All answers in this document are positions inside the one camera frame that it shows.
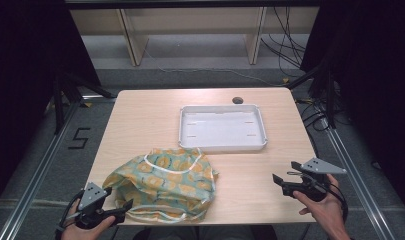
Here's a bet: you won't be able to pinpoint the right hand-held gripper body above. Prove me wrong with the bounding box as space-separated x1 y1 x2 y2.
281 157 347 203

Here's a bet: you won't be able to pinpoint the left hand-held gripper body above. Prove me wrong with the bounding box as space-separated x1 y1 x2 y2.
74 182 108 230

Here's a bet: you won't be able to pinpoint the green yellow patterned cloth bag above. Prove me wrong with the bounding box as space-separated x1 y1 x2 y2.
102 147 220 224

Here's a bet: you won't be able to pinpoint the white plastic tray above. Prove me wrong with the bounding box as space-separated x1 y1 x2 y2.
178 104 269 155

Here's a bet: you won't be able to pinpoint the person's right hand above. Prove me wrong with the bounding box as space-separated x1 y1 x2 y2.
292 174 347 234

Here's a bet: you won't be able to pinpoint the person's left hand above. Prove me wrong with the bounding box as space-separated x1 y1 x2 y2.
60 215 117 240

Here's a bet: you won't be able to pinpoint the black metal stand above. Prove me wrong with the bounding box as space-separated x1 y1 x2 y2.
285 62 338 130
52 71 116 135

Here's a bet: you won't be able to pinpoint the black curtain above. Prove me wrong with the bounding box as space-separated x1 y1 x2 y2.
0 0 102 213
299 0 405 211

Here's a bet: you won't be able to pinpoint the beige desk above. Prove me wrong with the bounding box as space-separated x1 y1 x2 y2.
64 0 321 67

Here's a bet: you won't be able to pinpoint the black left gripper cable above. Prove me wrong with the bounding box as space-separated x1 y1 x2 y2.
55 189 86 234

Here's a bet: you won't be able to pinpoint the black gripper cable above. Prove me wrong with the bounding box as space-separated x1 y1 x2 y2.
55 189 86 234
326 181 350 223

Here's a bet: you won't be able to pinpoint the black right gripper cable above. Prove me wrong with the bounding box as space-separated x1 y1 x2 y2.
326 181 350 223

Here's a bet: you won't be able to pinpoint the aluminium floor rail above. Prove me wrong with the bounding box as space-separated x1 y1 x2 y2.
0 96 118 240
319 116 397 240

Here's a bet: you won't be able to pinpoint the black floor cables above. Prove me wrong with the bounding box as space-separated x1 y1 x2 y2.
295 95 338 133

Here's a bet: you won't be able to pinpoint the bundle of black hanging cables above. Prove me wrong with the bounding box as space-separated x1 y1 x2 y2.
260 6 306 78

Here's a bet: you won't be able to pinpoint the white floor cable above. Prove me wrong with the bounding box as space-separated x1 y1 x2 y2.
144 49 288 88

